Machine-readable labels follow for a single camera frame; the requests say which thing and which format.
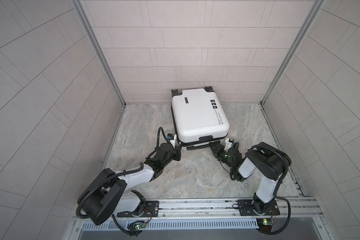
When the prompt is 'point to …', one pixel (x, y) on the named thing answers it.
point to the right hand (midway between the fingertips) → (207, 145)
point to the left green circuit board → (139, 226)
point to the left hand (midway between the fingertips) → (185, 146)
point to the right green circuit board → (265, 224)
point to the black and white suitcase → (199, 118)
